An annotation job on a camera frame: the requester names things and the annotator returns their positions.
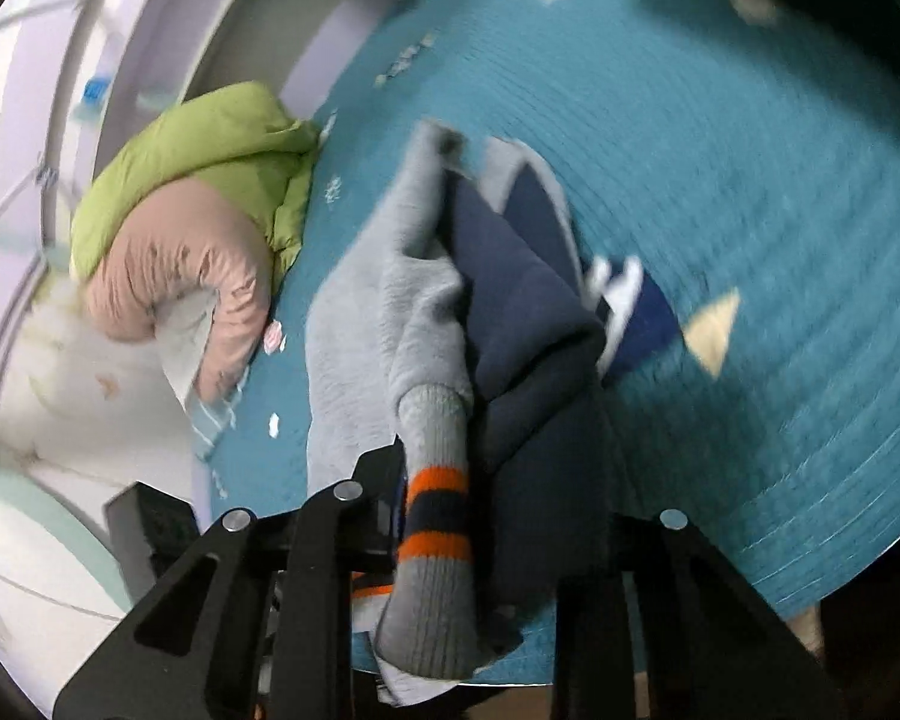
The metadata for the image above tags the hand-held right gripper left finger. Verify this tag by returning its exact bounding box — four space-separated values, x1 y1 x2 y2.
52 436 408 720

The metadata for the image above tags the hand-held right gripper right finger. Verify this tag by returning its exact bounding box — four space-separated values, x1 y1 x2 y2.
551 508 848 720

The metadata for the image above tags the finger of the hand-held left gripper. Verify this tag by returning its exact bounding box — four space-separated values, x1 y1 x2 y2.
103 481 200 608

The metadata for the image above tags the grey navy zip jacket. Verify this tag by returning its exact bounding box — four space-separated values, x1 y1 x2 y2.
304 118 616 706

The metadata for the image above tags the striped pale blue pillow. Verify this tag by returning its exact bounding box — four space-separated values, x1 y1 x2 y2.
187 382 241 458

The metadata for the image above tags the white pillow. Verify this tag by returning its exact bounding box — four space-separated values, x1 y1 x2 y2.
15 292 218 466

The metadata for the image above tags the pink quilt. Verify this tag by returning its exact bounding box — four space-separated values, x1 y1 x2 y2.
84 184 272 400

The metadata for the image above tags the green quilt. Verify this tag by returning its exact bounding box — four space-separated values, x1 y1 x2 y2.
70 81 323 278

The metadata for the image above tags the teal quilted bed mat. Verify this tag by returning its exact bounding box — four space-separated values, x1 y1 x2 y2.
195 0 900 691

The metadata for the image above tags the pale teal bunk bed frame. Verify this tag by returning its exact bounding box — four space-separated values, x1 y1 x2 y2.
0 461 136 616

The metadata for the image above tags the lilac wall shelf unit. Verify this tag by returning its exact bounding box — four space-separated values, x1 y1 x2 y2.
0 0 421 301

